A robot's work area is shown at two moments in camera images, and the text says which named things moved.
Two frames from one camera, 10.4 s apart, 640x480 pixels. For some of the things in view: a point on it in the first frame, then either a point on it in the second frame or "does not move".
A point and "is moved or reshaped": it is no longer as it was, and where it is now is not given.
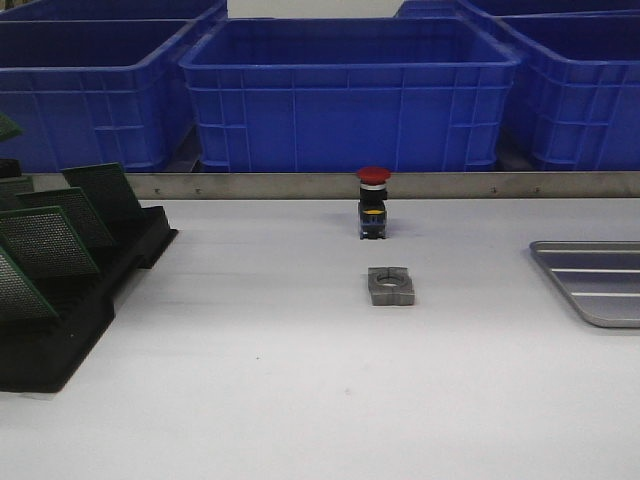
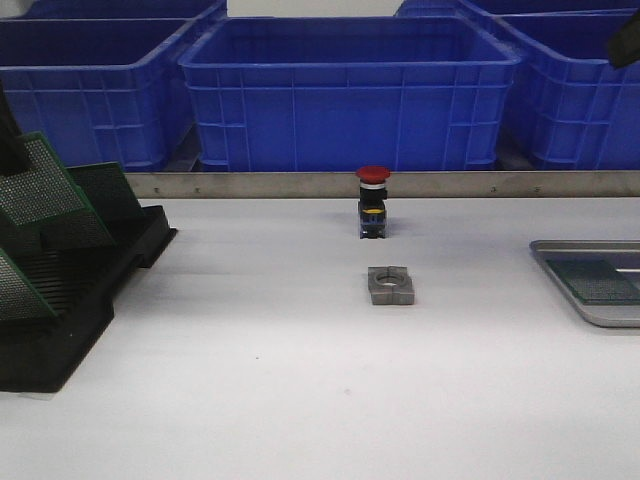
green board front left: x=19 y=295 does not move
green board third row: x=44 y=241 to x=43 y=190
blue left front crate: x=89 y=92 does not move
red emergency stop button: x=372 y=206 does not move
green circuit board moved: x=9 y=127 is moved or reshaped
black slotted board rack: x=40 y=355 does not move
